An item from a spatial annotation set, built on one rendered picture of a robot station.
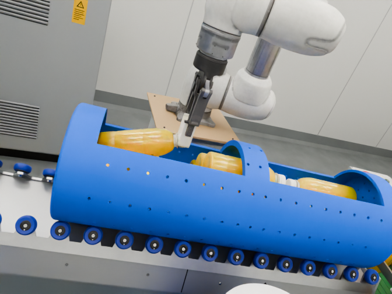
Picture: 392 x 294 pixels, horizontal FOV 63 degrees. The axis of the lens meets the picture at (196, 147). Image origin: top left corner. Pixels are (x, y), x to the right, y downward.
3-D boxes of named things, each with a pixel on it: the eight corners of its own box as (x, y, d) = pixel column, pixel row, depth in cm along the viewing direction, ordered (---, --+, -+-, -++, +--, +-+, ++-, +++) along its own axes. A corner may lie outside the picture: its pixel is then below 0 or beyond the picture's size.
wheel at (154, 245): (146, 233, 82) (147, 234, 80) (163, 235, 83) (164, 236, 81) (143, 252, 81) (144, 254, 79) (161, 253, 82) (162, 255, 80)
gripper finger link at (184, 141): (196, 122, 79) (197, 124, 79) (188, 146, 83) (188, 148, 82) (185, 119, 79) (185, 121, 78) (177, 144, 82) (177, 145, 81)
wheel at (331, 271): (321, 261, 94) (326, 262, 93) (334, 262, 96) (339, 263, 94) (321, 277, 94) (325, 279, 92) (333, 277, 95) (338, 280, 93)
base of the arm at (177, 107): (161, 101, 151) (165, 90, 148) (205, 109, 158) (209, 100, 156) (168, 119, 136) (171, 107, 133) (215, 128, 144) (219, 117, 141)
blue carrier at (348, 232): (74, 161, 97) (86, 80, 80) (321, 211, 118) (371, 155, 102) (45, 244, 75) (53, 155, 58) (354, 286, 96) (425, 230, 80)
